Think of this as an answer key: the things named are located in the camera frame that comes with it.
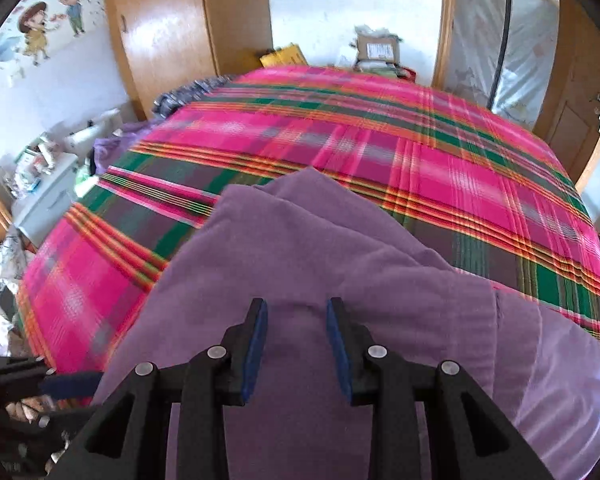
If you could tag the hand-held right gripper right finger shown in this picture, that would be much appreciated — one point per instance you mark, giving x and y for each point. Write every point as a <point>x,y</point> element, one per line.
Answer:
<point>337,355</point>

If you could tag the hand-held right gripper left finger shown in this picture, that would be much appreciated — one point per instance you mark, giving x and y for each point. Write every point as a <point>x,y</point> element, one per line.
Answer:
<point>255,350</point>

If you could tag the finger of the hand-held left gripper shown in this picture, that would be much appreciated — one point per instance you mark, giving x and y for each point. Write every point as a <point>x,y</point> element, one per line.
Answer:
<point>65,416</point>
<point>75,385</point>

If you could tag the white cabinet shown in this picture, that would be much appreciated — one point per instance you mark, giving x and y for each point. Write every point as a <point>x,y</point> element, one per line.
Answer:
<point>50,205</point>

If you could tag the pink green plaid blanket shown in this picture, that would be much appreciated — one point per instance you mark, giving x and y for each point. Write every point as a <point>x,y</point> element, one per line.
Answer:
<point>330,125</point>

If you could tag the purple fleece top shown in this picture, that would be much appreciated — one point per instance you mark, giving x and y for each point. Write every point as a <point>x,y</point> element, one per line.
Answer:
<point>115,147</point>

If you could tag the dark floral garment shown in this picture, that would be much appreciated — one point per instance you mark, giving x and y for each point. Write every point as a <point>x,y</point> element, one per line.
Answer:
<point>190,92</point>

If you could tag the yellow bag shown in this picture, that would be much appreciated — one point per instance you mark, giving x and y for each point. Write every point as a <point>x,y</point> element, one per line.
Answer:
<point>285,55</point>

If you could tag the cardboard box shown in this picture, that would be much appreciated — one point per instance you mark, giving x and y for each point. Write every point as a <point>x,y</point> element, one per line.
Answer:
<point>377,47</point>

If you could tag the wooden wardrobe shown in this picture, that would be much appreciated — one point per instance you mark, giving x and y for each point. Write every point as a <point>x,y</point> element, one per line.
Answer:
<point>170,35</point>

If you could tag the wooden door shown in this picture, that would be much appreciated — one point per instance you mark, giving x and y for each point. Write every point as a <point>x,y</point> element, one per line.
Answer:
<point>570,100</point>

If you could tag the clear plastic curtain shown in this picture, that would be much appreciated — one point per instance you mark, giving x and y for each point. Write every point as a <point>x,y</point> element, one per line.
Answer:
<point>525,50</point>

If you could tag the wooden door frame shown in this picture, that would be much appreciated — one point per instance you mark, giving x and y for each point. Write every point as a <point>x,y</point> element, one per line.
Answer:
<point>444,25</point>

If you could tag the cartoon wall sticker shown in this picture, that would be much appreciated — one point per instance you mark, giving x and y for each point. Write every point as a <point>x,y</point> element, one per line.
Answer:
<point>40,20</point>

